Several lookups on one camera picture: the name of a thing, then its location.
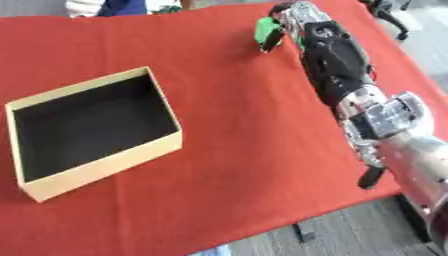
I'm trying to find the tan cardboard box black inside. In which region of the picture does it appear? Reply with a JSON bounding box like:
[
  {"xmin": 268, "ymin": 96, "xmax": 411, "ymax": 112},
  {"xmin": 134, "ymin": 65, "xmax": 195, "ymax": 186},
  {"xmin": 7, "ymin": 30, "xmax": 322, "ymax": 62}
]
[{"xmin": 3, "ymin": 66, "xmax": 184, "ymax": 204}]

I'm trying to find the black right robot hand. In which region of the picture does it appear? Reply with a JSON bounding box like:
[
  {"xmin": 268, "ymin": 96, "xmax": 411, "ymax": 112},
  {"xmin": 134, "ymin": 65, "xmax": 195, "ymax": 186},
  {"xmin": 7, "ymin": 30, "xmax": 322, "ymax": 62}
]
[{"xmin": 259, "ymin": 1, "xmax": 298, "ymax": 55}]

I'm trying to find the black table leg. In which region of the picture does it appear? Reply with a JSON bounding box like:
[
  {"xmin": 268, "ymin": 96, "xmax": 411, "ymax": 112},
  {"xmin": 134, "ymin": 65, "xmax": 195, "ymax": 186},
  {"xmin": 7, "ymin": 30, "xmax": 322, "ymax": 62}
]
[{"xmin": 393, "ymin": 194, "xmax": 434, "ymax": 244}]

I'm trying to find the green toy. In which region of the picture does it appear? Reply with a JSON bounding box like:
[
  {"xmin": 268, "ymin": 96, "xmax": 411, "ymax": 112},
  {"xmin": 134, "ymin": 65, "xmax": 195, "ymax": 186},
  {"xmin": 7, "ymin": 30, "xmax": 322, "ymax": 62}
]
[{"xmin": 252, "ymin": 15, "xmax": 307, "ymax": 48}]

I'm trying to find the person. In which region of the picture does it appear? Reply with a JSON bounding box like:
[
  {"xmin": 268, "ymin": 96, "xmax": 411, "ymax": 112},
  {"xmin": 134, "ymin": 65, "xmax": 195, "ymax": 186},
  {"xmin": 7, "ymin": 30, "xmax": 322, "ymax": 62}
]
[{"xmin": 63, "ymin": 0, "xmax": 184, "ymax": 18}]

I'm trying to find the black chair base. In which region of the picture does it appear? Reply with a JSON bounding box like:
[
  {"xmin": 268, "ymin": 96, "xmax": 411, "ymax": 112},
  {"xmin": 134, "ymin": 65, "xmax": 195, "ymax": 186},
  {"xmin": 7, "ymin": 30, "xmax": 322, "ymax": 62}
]
[{"xmin": 355, "ymin": 0, "xmax": 412, "ymax": 42}]

